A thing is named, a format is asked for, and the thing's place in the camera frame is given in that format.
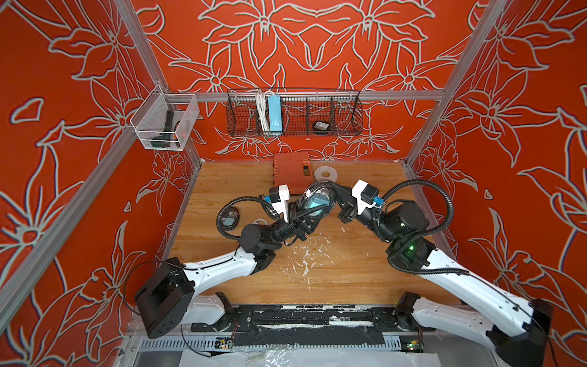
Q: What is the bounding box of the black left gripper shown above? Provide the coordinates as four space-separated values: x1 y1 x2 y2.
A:
265 200 325 253

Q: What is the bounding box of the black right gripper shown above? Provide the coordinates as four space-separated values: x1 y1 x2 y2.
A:
329 186 401 248

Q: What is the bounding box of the black round zip pouch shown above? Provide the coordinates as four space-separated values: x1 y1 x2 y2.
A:
220 206 240 232

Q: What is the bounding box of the green charger plug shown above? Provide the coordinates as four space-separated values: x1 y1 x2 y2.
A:
305 194 330 209

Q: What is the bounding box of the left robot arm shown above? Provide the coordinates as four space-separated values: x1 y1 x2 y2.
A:
135 205 329 339

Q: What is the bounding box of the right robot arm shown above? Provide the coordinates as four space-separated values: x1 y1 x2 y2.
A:
327 179 553 366

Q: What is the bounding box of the white tape roll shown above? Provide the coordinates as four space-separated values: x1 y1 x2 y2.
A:
313 166 338 182

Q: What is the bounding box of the orange plastic tool case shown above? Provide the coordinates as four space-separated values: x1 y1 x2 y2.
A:
273 151 314 195

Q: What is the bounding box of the green screwdriver in box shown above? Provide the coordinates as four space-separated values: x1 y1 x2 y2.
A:
151 109 174 148

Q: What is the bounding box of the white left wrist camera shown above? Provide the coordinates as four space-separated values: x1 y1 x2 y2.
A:
268 184 290 223

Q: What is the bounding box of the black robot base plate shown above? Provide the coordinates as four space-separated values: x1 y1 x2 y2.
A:
187 304 430 353

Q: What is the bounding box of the aluminium horizontal back rail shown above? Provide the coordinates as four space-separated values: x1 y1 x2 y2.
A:
164 90 444 103

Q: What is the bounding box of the black wire wall basket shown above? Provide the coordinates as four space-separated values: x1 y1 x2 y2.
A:
226 87 365 138

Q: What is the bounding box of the white power strip cord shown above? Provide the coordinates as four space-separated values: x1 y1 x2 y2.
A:
254 91 271 134

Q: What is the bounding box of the clear acrylic wall box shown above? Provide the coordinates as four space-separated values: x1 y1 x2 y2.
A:
131 85 200 151

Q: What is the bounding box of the aluminium frame post right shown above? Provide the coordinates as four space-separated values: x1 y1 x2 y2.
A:
404 0 507 169

